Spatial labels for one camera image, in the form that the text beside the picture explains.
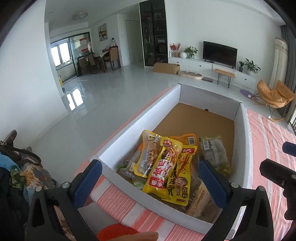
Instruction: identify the green plant left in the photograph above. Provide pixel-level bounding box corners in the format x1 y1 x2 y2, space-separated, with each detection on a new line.
184 46 198 59

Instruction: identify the person left hand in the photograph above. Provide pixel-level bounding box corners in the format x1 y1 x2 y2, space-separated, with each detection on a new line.
110 232 159 241

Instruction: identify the green potted plant right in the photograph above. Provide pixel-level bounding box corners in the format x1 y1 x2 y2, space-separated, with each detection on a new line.
244 58 261 76

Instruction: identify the yellow red snack pack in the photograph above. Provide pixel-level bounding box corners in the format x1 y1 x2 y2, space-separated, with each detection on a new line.
142 137 182 198

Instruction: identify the black flat television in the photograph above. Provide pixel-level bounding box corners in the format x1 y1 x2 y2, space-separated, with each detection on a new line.
203 41 237 68

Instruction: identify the striped orange white tablecloth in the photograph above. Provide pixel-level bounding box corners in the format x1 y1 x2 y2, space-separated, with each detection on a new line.
74 86 296 241

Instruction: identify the green clear snack pack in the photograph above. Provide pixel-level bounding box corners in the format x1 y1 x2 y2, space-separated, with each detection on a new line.
200 136 231 179

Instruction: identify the floral fabric bag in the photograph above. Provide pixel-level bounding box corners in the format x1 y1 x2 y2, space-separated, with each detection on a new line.
0 129 77 241

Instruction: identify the red flower vase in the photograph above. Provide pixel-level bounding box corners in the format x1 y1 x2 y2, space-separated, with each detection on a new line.
170 43 181 57

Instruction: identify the yellow peanut bag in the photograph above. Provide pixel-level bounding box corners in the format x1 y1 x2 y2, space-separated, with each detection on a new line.
134 130 161 178

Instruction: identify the black glass display cabinet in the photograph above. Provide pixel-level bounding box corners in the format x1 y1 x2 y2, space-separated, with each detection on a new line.
139 0 168 67

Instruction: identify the small wooden bench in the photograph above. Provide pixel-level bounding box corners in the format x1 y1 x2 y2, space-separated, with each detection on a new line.
215 69 236 88

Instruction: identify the orange dried snack bag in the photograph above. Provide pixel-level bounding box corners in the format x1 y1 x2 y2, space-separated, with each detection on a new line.
170 133 198 153

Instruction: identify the framed wall painting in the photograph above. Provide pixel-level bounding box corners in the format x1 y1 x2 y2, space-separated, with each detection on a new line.
98 23 108 42

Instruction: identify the beige oval pet bed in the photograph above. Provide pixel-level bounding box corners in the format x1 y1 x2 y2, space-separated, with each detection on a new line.
177 71 203 80

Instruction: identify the small dark potted plant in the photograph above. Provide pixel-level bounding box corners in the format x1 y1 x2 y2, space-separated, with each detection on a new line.
238 61 245 72

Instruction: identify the clear rice cake pack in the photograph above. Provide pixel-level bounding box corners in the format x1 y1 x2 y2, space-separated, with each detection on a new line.
185 177 220 223

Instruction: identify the orange lounge chair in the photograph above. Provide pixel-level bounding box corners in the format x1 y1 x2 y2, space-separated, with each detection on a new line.
248 80 295 122

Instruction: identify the white round vase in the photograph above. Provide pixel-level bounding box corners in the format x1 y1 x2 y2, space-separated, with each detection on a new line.
180 52 187 58

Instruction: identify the yellow cartoon snack bag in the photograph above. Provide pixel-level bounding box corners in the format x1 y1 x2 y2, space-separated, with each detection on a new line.
162 151 196 206

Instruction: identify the white TV cabinet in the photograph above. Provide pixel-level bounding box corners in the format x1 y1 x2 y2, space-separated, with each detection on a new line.
168 57 258 92

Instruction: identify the dining table with chairs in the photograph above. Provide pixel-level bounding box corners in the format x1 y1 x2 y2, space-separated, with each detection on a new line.
76 45 121 76

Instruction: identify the white cardboard storage box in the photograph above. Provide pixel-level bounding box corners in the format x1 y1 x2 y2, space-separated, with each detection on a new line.
91 84 253 240

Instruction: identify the brown cardboard box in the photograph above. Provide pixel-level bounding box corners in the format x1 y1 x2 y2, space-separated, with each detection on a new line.
153 63 180 75

